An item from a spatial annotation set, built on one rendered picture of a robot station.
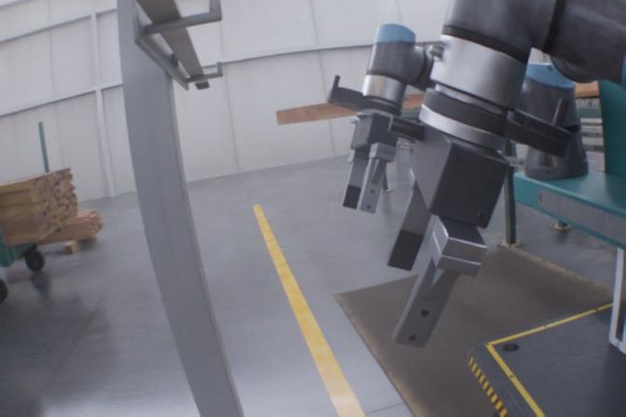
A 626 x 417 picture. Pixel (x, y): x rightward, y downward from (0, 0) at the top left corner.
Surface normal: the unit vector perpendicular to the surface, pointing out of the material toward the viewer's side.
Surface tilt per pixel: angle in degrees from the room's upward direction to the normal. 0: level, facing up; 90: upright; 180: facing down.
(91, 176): 92
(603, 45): 116
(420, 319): 97
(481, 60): 90
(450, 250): 97
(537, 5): 103
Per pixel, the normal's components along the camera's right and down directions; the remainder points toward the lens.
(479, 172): -0.09, 0.29
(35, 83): 0.24, 0.14
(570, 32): -0.46, 0.58
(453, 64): -0.79, -0.01
